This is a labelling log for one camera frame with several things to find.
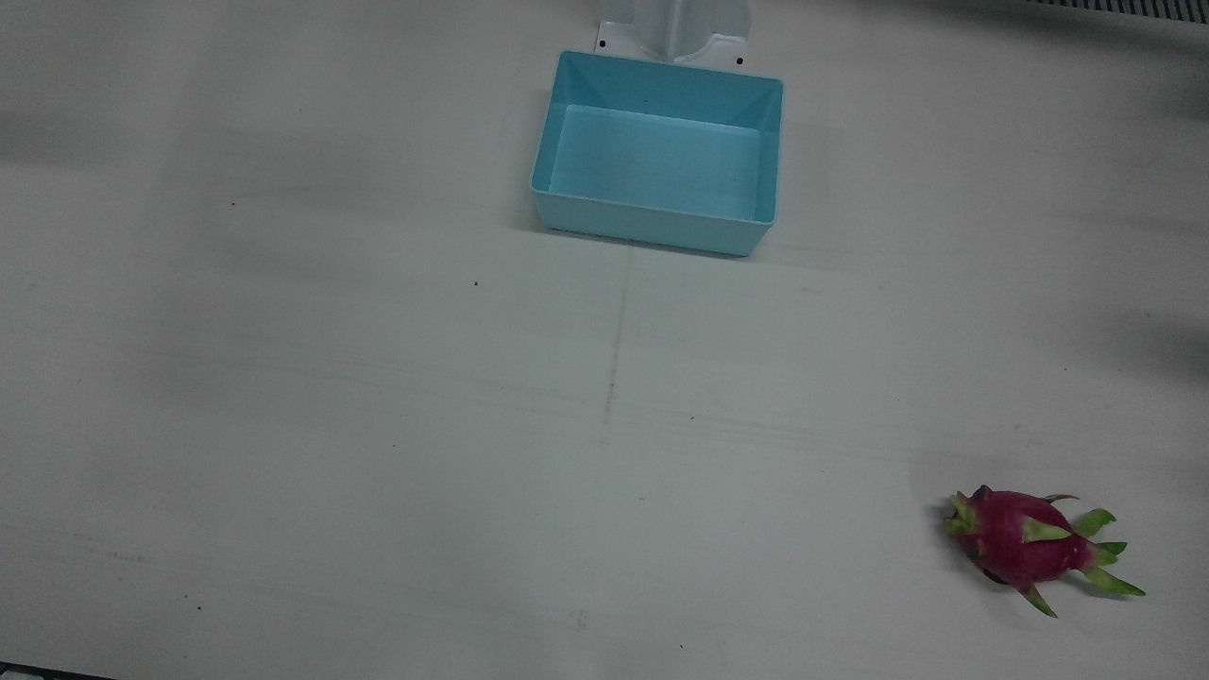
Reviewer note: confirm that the red dragon fruit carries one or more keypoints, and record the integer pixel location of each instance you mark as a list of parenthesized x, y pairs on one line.
[(1011, 538)]

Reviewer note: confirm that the light blue plastic bin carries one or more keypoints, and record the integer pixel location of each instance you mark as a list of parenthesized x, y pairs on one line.
[(661, 161)]

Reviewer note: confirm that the ribbed metal grille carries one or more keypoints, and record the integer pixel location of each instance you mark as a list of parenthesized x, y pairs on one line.
[(1115, 8)]

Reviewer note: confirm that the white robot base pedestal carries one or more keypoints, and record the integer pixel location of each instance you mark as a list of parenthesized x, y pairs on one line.
[(661, 28)]

